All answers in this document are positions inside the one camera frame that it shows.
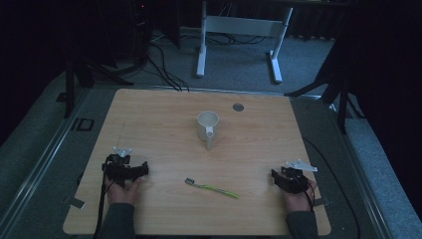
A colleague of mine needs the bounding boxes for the black rectangular floor frame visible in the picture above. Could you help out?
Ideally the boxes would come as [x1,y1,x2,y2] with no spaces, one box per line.
[70,117,96,132]

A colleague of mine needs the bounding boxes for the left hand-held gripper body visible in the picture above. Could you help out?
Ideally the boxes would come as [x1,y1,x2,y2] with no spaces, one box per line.
[102,145,137,187]

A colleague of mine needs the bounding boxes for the white cup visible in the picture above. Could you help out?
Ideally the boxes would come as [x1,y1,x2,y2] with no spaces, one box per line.
[196,111,221,151]

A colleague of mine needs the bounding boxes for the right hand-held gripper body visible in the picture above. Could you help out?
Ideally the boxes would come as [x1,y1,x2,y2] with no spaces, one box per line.
[280,158,318,195]

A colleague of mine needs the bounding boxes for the black metal stand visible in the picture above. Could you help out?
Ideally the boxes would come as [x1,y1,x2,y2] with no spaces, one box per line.
[284,49,366,134]
[62,58,135,120]

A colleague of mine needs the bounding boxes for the green toothbrush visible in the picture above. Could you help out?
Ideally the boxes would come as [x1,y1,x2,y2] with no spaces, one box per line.
[183,177,240,200]

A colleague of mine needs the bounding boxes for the black floor cables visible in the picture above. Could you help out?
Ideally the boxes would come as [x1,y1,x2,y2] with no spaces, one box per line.
[144,42,191,93]

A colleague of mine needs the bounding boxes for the white desk frame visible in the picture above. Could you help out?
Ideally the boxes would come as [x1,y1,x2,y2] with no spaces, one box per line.
[195,0,295,85]

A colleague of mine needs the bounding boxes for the long black floor cable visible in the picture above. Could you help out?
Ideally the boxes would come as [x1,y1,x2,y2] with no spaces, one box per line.
[301,136,362,239]

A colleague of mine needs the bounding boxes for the person's left hand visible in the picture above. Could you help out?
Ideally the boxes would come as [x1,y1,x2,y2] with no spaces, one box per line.
[105,176,142,207]

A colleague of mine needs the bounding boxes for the metal floor rail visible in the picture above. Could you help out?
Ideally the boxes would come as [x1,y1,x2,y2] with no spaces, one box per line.
[0,87,93,230]

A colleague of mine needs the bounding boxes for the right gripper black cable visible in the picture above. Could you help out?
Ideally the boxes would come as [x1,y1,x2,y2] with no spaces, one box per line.
[304,178,317,213]

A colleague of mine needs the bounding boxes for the person's right hand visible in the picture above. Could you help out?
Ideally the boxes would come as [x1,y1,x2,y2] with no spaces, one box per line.
[283,180,317,213]

